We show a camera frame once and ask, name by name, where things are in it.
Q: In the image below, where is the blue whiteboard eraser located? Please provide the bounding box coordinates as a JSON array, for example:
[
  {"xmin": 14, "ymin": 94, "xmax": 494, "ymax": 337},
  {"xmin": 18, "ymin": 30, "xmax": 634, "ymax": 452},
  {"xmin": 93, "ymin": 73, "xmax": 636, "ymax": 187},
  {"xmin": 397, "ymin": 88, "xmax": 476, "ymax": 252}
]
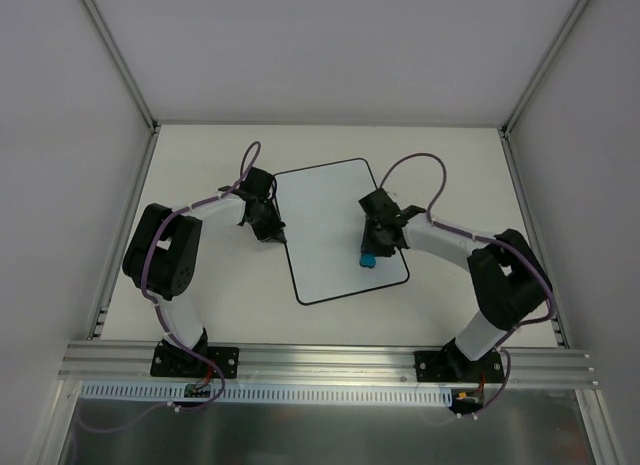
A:
[{"xmin": 359, "ymin": 253, "xmax": 377, "ymax": 269}]

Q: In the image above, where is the small black-framed whiteboard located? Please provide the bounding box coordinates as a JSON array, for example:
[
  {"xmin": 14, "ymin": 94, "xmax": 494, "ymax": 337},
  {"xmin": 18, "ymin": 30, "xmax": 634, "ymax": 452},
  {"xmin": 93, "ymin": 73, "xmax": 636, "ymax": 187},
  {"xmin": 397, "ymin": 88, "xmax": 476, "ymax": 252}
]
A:
[{"xmin": 275, "ymin": 158, "xmax": 410, "ymax": 306}]

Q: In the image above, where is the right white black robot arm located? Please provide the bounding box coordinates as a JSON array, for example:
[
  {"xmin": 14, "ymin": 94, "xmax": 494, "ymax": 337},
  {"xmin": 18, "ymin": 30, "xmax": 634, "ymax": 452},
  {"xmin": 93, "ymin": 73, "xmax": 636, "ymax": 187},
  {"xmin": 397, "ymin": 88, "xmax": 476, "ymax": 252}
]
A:
[{"xmin": 359, "ymin": 188, "xmax": 553, "ymax": 383}]

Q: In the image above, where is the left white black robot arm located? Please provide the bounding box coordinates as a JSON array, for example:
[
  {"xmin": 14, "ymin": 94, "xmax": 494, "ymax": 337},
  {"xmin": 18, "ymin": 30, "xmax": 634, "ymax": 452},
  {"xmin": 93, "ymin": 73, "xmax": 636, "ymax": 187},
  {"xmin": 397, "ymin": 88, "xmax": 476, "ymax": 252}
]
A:
[{"xmin": 122, "ymin": 168, "xmax": 286, "ymax": 376}]

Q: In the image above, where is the right small circuit board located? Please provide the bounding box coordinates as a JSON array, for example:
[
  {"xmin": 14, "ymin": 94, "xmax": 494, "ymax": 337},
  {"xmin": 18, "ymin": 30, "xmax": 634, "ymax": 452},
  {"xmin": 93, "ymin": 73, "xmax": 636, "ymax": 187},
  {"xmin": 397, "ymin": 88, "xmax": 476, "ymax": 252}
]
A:
[{"xmin": 449, "ymin": 391, "xmax": 485, "ymax": 417}]

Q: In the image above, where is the small circuit board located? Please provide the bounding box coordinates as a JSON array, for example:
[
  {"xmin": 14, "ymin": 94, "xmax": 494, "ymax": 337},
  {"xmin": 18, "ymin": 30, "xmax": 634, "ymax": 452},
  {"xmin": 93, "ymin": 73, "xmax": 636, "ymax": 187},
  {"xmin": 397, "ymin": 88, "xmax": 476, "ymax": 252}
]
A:
[
  {"xmin": 184, "ymin": 382, "xmax": 211, "ymax": 399},
  {"xmin": 449, "ymin": 391, "xmax": 485, "ymax": 417}
]

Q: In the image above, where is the left small circuit board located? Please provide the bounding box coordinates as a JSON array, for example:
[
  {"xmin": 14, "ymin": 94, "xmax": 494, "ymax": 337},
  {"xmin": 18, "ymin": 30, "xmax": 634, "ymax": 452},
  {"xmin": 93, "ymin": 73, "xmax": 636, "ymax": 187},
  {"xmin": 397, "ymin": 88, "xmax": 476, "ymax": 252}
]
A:
[{"xmin": 184, "ymin": 382, "xmax": 211, "ymax": 399}]

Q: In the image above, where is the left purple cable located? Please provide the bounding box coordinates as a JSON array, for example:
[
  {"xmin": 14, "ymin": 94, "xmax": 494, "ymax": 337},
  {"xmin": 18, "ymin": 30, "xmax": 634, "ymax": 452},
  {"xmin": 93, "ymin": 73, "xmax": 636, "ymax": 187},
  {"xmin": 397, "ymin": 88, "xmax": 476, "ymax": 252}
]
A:
[{"xmin": 139, "ymin": 141, "xmax": 264, "ymax": 414}]

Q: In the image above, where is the purple cable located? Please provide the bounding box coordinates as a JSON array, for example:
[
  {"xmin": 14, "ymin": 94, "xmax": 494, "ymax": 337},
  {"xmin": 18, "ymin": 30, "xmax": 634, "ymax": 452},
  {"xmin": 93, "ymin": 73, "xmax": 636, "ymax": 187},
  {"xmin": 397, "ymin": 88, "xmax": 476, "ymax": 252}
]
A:
[
  {"xmin": 139, "ymin": 141, "xmax": 264, "ymax": 414},
  {"xmin": 381, "ymin": 152, "xmax": 555, "ymax": 421}
]

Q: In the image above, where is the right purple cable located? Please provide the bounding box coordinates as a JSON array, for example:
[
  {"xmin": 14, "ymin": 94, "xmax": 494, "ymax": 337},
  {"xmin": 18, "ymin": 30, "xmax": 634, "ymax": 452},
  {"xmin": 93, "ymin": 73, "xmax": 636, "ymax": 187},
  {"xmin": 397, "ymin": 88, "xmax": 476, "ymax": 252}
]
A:
[{"xmin": 381, "ymin": 152, "xmax": 555, "ymax": 421}]

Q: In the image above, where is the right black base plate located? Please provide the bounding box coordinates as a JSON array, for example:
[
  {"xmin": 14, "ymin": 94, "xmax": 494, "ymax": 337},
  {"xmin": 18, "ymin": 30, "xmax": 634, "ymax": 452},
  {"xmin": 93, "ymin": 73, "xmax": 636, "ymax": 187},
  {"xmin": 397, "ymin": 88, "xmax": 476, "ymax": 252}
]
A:
[{"xmin": 413, "ymin": 349, "xmax": 505, "ymax": 384}]

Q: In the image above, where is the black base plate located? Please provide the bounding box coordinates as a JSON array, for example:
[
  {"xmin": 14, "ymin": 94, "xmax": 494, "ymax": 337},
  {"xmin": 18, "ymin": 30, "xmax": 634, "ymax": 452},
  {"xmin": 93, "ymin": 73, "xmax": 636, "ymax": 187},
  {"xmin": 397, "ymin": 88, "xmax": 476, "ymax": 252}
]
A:
[
  {"xmin": 149, "ymin": 341, "xmax": 239, "ymax": 379},
  {"xmin": 413, "ymin": 349, "xmax": 505, "ymax": 384}
]

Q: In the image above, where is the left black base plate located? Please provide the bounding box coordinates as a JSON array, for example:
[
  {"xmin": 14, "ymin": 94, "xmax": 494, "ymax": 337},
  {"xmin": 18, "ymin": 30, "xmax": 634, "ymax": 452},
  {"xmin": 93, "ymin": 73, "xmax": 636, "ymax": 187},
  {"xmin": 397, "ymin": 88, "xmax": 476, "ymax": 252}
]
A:
[{"xmin": 149, "ymin": 341, "xmax": 239, "ymax": 379}]

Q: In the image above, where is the aluminium mounting rail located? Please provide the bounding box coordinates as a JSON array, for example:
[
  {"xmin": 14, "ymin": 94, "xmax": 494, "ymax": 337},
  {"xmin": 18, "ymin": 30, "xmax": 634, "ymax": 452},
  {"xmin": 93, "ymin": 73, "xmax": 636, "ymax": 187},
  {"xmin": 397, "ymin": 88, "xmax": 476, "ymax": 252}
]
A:
[{"xmin": 57, "ymin": 340, "xmax": 600, "ymax": 390}]

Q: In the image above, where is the white slotted cable duct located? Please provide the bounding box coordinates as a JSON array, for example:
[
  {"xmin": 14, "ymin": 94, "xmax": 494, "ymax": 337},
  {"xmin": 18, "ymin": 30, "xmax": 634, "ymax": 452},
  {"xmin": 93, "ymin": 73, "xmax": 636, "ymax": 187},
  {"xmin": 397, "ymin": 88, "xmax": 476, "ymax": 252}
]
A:
[{"xmin": 79, "ymin": 381, "xmax": 452, "ymax": 408}]

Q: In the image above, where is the left aluminium frame post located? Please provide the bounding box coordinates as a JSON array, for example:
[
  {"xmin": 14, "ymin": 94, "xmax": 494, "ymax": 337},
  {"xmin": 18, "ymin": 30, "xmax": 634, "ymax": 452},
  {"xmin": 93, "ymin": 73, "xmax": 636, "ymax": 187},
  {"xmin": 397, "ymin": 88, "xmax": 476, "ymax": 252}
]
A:
[{"xmin": 78, "ymin": 0, "xmax": 158, "ymax": 132}]

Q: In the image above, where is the aluminium frame post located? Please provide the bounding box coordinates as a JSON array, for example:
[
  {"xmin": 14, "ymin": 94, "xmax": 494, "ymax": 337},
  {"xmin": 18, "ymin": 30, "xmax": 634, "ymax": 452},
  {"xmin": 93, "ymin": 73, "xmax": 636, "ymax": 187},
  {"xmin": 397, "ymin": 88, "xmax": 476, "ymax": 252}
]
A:
[
  {"xmin": 78, "ymin": 0, "xmax": 158, "ymax": 132},
  {"xmin": 500, "ymin": 0, "xmax": 592, "ymax": 137}
]

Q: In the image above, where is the right aluminium frame post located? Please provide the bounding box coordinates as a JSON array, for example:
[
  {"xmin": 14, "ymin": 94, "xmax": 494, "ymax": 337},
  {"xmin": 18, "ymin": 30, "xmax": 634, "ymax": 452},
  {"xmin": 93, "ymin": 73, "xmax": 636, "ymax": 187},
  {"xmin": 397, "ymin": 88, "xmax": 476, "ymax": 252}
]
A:
[{"xmin": 500, "ymin": 0, "xmax": 592, "ymax": 137}]

